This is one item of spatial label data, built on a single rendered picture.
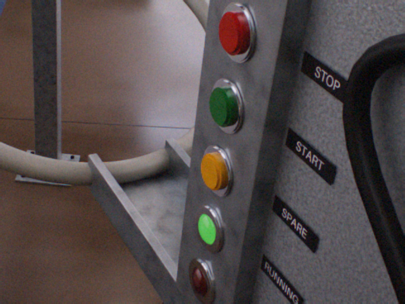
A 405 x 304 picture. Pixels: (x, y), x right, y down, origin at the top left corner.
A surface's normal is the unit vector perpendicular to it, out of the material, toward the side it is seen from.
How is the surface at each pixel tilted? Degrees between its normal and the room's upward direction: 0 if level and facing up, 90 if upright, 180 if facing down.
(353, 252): 90
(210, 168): 90
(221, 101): 90
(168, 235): 1
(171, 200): 1
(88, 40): 0
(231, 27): 90
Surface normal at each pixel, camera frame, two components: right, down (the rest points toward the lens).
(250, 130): -0.87, 0.19
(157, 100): 0.11, -0.83
